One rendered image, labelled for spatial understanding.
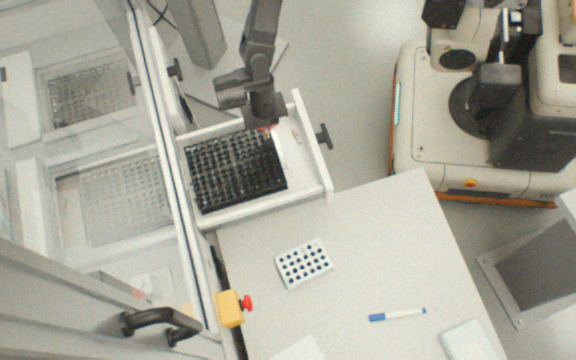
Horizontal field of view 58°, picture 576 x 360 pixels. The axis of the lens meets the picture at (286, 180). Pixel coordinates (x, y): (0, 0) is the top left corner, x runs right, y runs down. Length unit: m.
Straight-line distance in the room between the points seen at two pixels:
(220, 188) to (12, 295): 0.93
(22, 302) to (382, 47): 2.29
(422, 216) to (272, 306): 0.45
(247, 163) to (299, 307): 0.38
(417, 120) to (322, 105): 0.51
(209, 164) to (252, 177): 0.11
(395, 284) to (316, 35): 1.54
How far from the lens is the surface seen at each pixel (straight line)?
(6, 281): 0.39
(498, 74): 1.64
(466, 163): 2.01
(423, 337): 1.33
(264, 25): 1.04
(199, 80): 2.47
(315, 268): 1.29
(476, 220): 2.25
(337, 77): 2.45
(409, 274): 1.35
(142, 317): 0.56
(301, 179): 1.32
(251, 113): 1.18
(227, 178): 1.31
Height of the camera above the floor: 2.06
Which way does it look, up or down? 68 degrees down
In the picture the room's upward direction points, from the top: 11 degrees counter-clockwise
